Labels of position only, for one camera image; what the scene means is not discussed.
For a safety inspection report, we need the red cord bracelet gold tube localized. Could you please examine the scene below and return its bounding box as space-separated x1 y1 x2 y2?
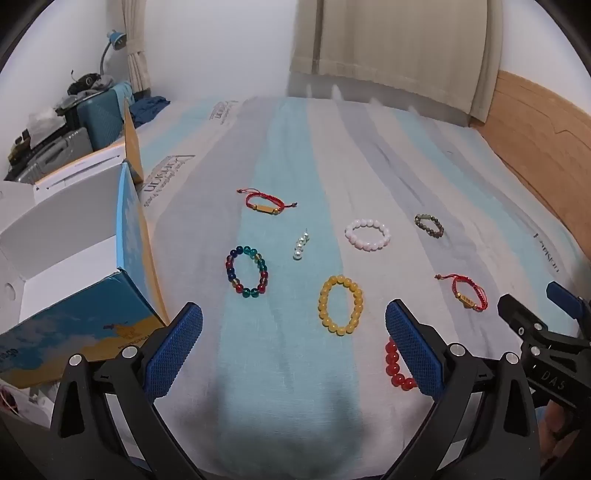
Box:
236 187 298 217

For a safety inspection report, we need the pink bead bracelet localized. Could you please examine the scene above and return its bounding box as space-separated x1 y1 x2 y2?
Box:
344 219 393 253

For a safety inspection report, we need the white plastic bag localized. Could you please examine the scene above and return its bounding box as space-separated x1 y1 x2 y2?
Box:
27 107 64 136

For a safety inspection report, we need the person's right hand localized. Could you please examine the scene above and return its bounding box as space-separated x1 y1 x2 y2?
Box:
540 401 578 462

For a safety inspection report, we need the silver suitcase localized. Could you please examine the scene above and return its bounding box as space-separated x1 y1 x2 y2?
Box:
4 127 94 184

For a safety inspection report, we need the red bead bracelet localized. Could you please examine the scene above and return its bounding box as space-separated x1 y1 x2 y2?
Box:
384 338 417 391

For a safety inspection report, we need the striped bed sheet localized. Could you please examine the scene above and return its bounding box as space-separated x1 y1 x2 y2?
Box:
46 95 589 480

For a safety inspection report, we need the small red cord bracelet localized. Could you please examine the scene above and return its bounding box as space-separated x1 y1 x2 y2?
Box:
434 273 486 312

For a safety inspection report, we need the dark blue clothing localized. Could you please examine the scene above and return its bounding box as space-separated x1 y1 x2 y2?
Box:
130 95 171 126

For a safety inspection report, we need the brown wooden bead bracelet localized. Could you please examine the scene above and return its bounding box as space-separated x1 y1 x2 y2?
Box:
414 213 445 238

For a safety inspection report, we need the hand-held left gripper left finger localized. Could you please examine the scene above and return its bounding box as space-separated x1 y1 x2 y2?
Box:
48 302 208 480

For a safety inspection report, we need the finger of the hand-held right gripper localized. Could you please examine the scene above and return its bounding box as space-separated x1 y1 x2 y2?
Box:
546 281 591 324
497 294 551 344

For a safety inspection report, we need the blue printed cardboard box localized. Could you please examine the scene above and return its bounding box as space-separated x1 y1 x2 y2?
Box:
0 164 171 393

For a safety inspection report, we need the multicolour glass bead bracelet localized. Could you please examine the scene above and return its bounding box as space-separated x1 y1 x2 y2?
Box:
225 246 270 299

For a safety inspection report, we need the yellow bead bracelet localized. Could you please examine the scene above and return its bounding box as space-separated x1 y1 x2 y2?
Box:
317 275 364 336

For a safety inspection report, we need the teal suitcase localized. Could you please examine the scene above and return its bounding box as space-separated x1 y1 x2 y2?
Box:
75 82 136 151

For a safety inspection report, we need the blue desk lamp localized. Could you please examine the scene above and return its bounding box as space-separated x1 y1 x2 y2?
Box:
98 30 128 78

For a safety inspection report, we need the wide beige curtain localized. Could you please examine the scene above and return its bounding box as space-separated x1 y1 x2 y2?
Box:
289 0 502 126

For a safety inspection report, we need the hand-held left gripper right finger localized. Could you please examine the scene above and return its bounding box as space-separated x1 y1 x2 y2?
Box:
385 299 541 480

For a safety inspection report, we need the black bag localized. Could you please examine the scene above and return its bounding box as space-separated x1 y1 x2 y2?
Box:
67 70 114 97

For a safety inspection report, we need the white pearl bracelet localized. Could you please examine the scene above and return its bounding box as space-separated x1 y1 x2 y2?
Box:
292 228 310 261

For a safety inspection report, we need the narrow beige curtain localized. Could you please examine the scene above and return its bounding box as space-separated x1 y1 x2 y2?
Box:
120 0 154 94

